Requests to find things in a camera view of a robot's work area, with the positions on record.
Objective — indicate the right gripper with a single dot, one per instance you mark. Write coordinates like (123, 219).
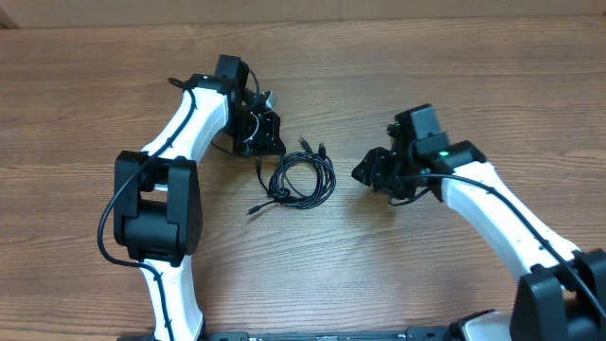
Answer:
(372, 169)

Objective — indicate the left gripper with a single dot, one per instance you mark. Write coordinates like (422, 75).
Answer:
(269, 141)

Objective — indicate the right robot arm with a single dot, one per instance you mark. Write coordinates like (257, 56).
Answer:
(560, 291)

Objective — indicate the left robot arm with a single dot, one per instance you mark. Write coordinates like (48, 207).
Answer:
(157, 205)

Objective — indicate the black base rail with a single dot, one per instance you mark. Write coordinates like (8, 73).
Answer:
(326, 336)

